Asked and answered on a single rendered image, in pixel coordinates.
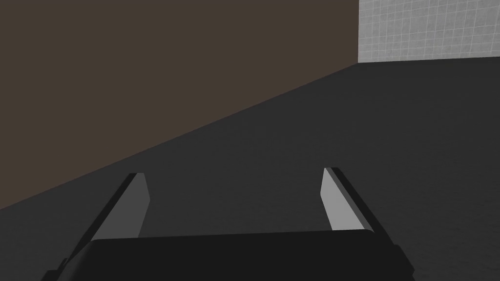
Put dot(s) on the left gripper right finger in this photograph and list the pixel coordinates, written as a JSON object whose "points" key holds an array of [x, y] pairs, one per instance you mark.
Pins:
{"points": [[342, 207]]}

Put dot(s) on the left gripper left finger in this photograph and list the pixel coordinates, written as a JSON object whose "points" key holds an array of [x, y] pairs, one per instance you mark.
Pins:
{"points": [[125, 212]]}

